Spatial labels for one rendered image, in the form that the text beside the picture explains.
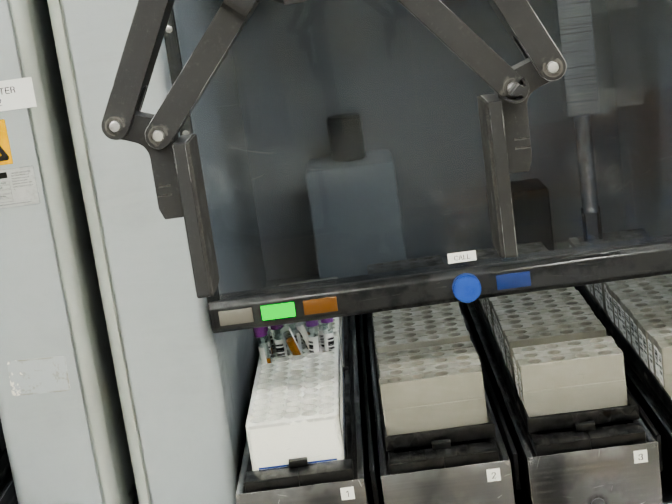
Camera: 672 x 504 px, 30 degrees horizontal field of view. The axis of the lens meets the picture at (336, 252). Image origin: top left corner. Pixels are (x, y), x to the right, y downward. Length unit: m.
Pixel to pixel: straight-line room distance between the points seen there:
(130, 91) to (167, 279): 0.82
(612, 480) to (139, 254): 0.55
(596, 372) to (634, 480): 0.12
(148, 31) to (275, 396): 0.93
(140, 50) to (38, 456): 0.94
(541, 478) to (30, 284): 0.58
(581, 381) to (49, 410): 0.58
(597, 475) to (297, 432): 0.32
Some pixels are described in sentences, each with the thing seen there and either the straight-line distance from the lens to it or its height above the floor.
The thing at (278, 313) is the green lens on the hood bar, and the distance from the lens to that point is 1.33.
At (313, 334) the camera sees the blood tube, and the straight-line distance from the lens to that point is 1.55.
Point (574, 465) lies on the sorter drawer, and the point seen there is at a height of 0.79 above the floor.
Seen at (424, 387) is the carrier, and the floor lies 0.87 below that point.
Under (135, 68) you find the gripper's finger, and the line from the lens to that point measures 0.55.
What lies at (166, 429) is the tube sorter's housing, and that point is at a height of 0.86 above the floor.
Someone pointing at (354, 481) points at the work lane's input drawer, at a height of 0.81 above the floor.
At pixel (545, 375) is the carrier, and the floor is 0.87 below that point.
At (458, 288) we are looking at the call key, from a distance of 1.32.
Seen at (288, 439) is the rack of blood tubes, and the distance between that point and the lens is 1.34.
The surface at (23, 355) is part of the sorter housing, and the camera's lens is 1.41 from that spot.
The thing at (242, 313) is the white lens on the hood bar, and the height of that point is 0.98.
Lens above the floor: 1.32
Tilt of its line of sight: 13 degrees down
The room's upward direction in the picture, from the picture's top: 8 degrees counter-clockwise
